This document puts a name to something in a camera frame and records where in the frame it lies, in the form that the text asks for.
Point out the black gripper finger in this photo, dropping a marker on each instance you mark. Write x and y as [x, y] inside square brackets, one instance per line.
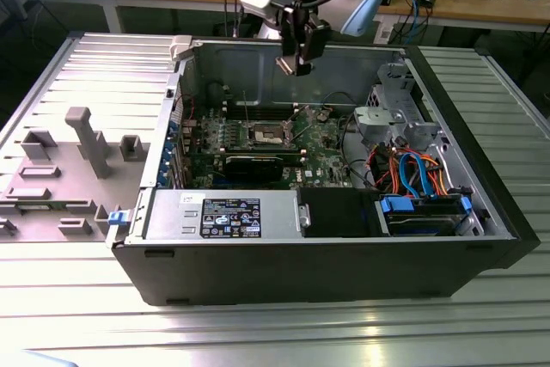
[291, 32]
[305, 53]

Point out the silver CPU plate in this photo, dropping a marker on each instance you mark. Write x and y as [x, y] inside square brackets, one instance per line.
[287, 65]

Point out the metal CPU locking lever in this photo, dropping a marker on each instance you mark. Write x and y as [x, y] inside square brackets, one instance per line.
[248, 115]
[306, 133]

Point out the CPU socket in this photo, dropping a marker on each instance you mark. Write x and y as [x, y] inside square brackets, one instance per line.
[268, 134]

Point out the black RAM slot bank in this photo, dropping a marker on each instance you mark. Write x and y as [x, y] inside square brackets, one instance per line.
[258, 150]
[234, 112]

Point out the silver metal drive cage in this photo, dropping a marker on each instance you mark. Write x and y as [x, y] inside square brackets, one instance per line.
[378, 120]

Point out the green motherboard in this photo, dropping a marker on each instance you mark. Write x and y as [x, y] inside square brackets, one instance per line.
[318, 156]

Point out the beige plastic case latch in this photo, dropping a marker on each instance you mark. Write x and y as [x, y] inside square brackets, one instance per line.
[180, 47]

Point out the small black box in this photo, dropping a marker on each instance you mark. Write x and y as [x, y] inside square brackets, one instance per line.
[426, 0]

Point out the black graphics card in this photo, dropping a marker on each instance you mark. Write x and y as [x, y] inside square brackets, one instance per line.
[253, 167]

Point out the hard disk in blue carrier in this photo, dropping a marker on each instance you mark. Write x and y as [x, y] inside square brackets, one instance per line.
[412, 212]

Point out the silver power supply unit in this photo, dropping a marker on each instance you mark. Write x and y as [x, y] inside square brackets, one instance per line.
[172, 212]

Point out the black open PC case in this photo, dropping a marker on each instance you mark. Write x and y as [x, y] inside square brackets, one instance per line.
[301, 272]

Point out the blue plastic case latch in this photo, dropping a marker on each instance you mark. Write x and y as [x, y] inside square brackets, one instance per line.
[118, 218]

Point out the grey plastic parts rack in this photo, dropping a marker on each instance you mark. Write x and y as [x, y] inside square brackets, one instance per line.
[73, 169]

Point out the dark grey wrist camera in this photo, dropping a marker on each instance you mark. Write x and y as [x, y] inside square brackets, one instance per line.
[319, 38]

